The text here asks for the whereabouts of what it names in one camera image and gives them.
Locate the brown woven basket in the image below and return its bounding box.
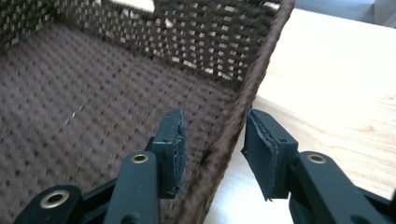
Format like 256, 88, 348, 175
0, 0, 297, 224

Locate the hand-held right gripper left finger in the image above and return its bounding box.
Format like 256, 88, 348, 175
146, 108, 187, 200

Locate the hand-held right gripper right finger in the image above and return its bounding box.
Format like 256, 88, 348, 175
241, 107, 300, 203

